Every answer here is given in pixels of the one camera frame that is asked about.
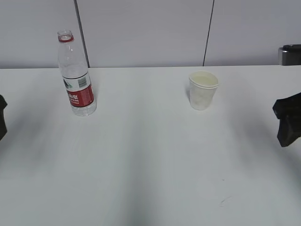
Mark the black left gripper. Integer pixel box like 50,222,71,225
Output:
0,95,7,140

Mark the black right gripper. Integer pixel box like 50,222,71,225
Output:
272,93,301,147

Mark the clear water bottle red label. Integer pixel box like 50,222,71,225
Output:
57,30,97,116

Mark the white paper cup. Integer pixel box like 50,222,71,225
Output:
189,71,219,110

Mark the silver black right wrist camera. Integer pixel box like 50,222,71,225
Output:
278,44,301,66

